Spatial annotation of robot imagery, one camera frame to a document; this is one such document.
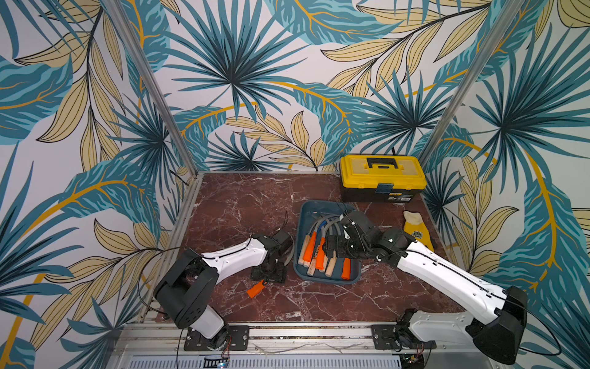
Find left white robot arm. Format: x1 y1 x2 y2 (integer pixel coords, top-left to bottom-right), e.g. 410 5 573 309
155 230 293 347

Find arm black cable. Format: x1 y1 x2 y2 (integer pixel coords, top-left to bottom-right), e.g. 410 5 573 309
506 290 562 357
137 246 183 317

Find yellow work glove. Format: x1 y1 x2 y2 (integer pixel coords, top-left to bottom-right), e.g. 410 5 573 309
403 211 434 252

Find right aluminium corner post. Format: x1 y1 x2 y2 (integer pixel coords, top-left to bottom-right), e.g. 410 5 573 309
418 0 525 164

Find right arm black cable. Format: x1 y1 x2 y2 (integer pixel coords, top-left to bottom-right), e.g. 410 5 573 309
506 290 562 357

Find left aluminium corner post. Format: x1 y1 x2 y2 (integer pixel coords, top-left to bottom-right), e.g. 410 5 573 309
103 0 198 178

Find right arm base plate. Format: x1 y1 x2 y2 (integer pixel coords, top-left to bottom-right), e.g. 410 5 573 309
370 324 436 352

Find aluminium corner post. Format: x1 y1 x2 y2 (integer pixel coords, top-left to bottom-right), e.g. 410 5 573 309
103 0 198 178
418 0 525 164

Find yellow black toolbox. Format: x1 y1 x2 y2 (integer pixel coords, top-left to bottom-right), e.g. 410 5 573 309
340 155 427 203

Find wooden handle sickle plain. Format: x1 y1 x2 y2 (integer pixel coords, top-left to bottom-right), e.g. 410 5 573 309
325 257 337 278

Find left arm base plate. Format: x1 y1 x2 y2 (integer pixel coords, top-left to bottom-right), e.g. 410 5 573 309
184 324 250 352

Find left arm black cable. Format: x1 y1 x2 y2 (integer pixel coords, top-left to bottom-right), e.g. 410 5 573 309
137 246 183 317

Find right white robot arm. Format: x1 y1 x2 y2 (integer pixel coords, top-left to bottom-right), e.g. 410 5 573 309
334 211 528 365

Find wooden sickle yellow label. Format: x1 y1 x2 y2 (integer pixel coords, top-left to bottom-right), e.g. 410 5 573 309
307 258 317 276

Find wooden sickle grey blade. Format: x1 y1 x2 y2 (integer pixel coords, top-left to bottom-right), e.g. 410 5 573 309
297 216 324 266

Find front aluminium rail frame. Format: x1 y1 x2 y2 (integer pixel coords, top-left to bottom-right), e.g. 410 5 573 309
107 322 502 368

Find teal plastic tray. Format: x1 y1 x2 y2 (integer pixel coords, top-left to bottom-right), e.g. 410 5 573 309
293 200 361 285

